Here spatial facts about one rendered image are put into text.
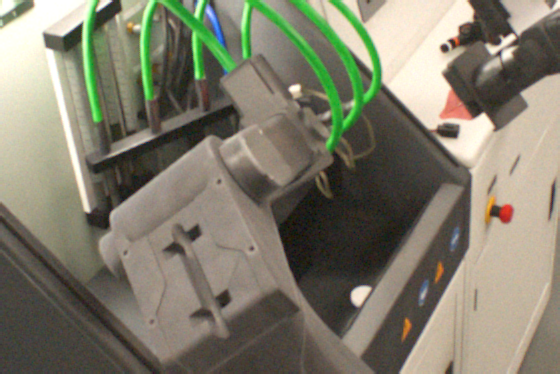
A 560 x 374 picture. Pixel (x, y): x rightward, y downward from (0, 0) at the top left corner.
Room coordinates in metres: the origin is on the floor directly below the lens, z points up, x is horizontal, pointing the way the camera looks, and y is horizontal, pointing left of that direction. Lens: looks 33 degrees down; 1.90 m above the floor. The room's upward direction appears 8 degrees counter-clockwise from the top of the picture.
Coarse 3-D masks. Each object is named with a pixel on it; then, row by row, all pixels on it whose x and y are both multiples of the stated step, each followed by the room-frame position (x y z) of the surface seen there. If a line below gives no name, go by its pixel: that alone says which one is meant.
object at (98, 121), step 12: (96, 0) 1.18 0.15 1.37; (156, 0) 1.07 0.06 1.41; (168, 0) 1.06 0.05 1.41; (180, 12) 1.04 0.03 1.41; (84, 24) 1.21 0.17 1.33; (192, 24) 1.02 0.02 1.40; (84, 36) 1.21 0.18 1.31; (204, 36) 1.01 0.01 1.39; (84, 48) 1.22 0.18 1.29; (216, 48) 1.00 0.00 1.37; (84, 60) 1.22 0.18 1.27; (228, 60) 0.99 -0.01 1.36; (228, 72) 0.98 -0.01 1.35; (96, 84) 1.23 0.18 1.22; (96, 96) 1.23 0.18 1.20; (96, 108) 1.23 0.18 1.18; (96, 120) 1.23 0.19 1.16
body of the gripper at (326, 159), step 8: (328, 152) 0.90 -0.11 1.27; (320, 160) 0.90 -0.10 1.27; (328, 160) 0.90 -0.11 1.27; (312, 168) 0.89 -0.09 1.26; (320, 168) 0.89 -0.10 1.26; (296, 176) 0.84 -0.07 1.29; (304, 176) 0.88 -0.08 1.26; (288, 184) 0.88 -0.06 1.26; (296, 184) 0.88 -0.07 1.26; (280, 192) 0.87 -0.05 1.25; (272, 200) 0.86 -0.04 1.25
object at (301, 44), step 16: (256, 0) 1.15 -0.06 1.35; (144, 16) 1.26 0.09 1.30; (272, 16) 1.14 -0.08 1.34; (144, 32) 1.26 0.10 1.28; (288, 32) 1.13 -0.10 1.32; (144, 48) 1.27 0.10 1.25; (304, 48) 1.11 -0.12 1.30; (144, 64) 1.27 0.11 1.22; (320, 64) 1.11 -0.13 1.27; (144, 80) 1.27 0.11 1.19; (320, 80) 1.10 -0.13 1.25; (336, 96) 1.09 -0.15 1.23; (336, 112) 1.09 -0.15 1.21; (160, 128) 1.27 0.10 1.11; (336, 128) 1.09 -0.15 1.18; (336, 144) 1.10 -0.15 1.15
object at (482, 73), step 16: (480, 48) 1.03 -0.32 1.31; (448, 64) 1.01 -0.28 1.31; (464, 64) 1.00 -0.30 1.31; (480, 64) 0.99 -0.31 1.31; (496, 64) 0.96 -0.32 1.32; (464, 80) 0.99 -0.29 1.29; (480, 80) 0.98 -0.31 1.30; (496, 80) 0.96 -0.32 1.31; (480, 96) 0.97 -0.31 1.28; (496, 96) 0.96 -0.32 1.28; (512, 96) 0.96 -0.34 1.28; (496, 112) 0.96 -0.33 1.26; (512, 112) 0.97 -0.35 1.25; (496, 128) 0.95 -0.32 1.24
